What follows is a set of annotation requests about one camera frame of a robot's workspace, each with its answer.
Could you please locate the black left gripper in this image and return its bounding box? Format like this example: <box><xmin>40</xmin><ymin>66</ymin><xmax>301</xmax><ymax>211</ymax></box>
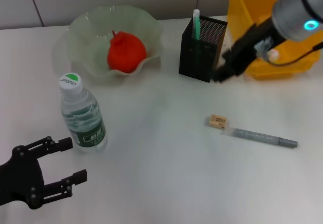
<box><xmin>0</xmin><ymin>136</ymin><xmax>88</xmax><ymax>210</ymax></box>

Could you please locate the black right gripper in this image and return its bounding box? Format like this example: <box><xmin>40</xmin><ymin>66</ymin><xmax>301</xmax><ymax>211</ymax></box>
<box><xmin>211</xmin><ymin>17</ymin><xmax>287</xmax><ymax>84</ymax></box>

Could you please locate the clear green-label water bottle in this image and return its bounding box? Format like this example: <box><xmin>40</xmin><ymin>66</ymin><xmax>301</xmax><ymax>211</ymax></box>
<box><xmin>59</xmin><ymin>72</ymin><xmax>108</xmax><ymax>153</ymax></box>

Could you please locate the mint green pen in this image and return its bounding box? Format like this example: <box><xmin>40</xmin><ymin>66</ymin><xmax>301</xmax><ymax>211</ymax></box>
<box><xmin>192</xmin><ymin>9</ymin><xmax>201</xmax><ymax>40</ymax></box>

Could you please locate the grey marker pen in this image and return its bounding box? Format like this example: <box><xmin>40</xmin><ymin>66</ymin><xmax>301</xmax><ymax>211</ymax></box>
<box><xmin>221</xmin><ymin>127</ymin><xmax>298</xmax><ymax>148</ymax></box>

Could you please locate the orange toy fruit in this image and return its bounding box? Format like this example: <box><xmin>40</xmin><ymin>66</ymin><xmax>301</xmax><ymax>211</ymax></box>
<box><xmin>107</xmin><ymin>30</ymin><xmax>147</xmax><ymax>74</ymax></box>

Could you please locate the black mesh pen holder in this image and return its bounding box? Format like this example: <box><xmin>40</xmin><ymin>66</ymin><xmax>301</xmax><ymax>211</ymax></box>
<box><xmin>178</xmin><ymin>16</ymin><xmax>228</xmax><ymax>83</ymax></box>

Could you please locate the beige eraser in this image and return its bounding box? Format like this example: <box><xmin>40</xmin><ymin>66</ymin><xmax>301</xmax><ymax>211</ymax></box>
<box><xmin>208</xmin><ymin>114</ymin><xmax>228</xmax><ymax>129</ymax></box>

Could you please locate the pale green wavy fruit plate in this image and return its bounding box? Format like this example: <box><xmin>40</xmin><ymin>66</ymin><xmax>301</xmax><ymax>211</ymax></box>
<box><xmin>66</xmin><ymin>5</ymin><xmax>163</xmax><ymax>78</ymax></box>

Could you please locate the yellow plastic bin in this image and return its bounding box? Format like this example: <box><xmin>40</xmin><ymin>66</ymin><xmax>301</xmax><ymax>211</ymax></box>
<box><xmin>227</xmin><ymin>0</ymin><xmax>323</xmax><ymax>80</ymax></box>

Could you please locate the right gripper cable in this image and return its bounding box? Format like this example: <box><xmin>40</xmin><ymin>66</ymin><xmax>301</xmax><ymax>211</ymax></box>
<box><xmin>254</xmin><ymin>38</ymin><xmax>323</xmax><ymax>66</ymax></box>

